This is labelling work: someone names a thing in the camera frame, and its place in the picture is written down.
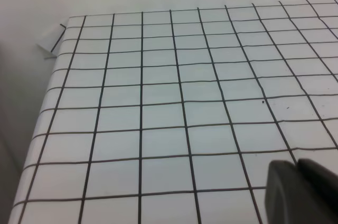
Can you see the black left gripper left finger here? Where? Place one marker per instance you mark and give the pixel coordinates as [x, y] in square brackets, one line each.
[289, 198]

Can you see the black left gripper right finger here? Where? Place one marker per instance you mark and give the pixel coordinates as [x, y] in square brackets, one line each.
[323, 187]

